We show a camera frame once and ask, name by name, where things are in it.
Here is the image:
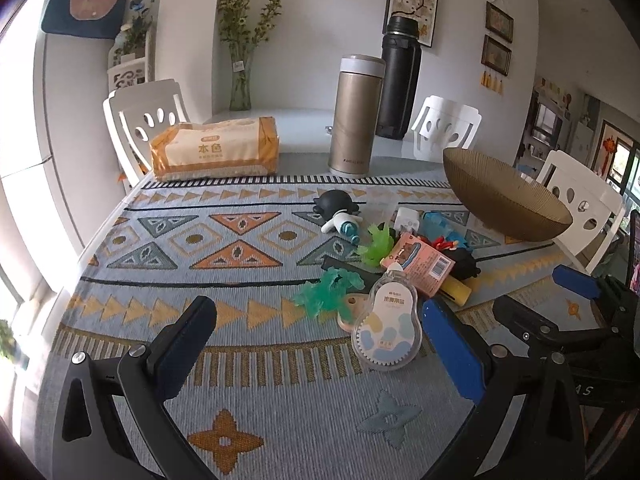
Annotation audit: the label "white chair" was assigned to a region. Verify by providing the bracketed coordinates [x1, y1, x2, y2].
[520, 149, 626, 276]
[102, 79, 193, 188]
[410, 95, 483, 163]

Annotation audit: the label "patterned woven tablecloth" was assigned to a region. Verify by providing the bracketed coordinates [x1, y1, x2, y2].
[37, 172, 621, 480]

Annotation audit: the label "teal plastic toy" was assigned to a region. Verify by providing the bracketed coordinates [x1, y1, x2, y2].
[292, 267, 368, 321]

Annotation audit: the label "black thermos flask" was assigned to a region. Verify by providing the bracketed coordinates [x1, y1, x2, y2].
[375, 15, 423, 141]

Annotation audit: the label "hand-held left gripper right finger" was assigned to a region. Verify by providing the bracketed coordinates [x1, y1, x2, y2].
[421, 297, 588, 480]

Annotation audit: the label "amber ribbed glass bowl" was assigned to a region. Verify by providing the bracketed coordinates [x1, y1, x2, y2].
[442, 147, 573, 242]

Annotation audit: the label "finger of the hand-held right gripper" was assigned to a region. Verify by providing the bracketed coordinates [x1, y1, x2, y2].
[492, 295, 616, 361]
[552, 264, 640, 331]

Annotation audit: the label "framed wall picture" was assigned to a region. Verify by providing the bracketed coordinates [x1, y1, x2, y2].
[485, 1, 515, 43]
[481, 35, 512, 77]

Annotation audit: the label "white carved shelf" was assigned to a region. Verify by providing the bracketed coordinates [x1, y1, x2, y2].
[106, 30, 153, 92]

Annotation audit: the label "orange tissue pack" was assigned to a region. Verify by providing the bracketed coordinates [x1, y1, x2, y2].
[150, 116, 281, 181]

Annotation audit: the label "black small item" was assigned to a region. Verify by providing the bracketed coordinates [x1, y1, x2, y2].
[447, 250, 482, 281]

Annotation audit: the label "blue white flowers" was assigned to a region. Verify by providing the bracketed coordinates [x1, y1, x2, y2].
[120, 0, 156, 53]

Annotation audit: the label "blue wall hanging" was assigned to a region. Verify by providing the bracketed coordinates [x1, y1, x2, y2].
[40, 0, 131, 41]

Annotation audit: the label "bright green plastic toy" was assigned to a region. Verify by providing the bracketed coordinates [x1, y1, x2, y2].
[356, 224, 398, 267]

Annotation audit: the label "black white toy figure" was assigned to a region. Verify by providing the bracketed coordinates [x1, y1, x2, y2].
[312, 190, 363, 243]

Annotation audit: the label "yellow marker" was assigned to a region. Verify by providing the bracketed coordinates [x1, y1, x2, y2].
[442, 280, 473, 306]

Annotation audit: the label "floral wall scroll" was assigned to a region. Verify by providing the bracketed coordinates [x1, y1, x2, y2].
[385, 0, 442, 48]

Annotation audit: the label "green plant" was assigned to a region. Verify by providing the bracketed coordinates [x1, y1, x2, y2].
[0, 320, 26, 361]

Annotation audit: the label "gold thermos flask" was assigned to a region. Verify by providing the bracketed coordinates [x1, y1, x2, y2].
[327, 55, 387, 177]

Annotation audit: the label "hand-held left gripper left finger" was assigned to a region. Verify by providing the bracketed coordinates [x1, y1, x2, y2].
[52, 296, 221, 480]

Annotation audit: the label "pink printed box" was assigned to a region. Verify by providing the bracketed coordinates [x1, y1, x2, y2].
[380, 232, 456, 298]

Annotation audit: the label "white charger plug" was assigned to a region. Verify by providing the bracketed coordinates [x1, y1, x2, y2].
[392, 206, 426, 236]

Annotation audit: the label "glass vase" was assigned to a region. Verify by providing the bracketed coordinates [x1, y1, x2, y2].
[229, 42, 253, 112]

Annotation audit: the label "blue plastic item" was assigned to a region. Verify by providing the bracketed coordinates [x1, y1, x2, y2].
[422, 211, 468, 251]

